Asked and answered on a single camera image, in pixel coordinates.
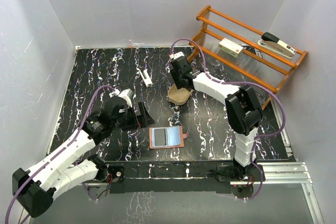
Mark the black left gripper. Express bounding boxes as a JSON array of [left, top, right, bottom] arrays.
[[112, 101, 154, 131]]

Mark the beige oval card tray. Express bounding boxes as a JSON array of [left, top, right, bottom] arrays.
[[168, 84, 193, 105]]

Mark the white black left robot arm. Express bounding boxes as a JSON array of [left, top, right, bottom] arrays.
[[12, 95, 155, 218]]

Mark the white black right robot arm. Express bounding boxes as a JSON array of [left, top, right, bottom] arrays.
[[170, 54, 263, 182]]

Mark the white staple remover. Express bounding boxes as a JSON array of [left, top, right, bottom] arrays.
[[138, 69, 153, 88]]

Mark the white red staples box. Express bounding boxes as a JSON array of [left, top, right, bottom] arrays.
[[218, 38, 244, 58]]

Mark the orange wooden shelf rack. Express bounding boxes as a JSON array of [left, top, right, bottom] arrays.
[[188, 5, 308, 94]]

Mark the black beige stapler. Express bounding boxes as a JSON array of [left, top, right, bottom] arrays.
[[258, 32, 297, 59]]

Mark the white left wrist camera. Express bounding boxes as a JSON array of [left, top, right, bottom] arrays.
[[118, 89, 134, 107]]

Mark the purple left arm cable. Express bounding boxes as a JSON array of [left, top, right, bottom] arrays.
[[4, 84, 124, 224]]

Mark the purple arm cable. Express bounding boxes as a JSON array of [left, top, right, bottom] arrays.
[[4, 84, 124, 224], [169, 39, 286, 201]]

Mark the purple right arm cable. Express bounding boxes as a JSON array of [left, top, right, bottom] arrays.
[[169, 39, 286, 201]]

